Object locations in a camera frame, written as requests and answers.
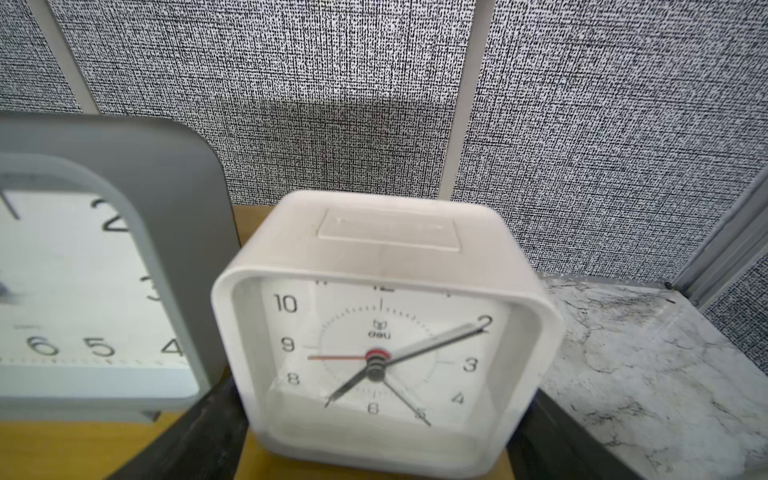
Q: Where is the small white square alarm clock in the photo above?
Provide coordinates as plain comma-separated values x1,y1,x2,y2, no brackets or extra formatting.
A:
211,190,565,479

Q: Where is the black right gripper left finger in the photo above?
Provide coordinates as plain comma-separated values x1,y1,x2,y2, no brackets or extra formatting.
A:
110,377,249,479

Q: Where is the grey square alarm clock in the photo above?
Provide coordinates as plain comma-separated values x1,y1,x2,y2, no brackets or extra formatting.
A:
1,112,239,422

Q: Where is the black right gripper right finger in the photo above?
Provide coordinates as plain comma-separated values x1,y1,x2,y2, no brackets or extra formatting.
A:
507,390,640,479

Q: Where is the wooden two-tier white-frame shelf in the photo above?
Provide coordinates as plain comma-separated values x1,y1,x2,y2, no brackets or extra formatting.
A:
0,203,517,480

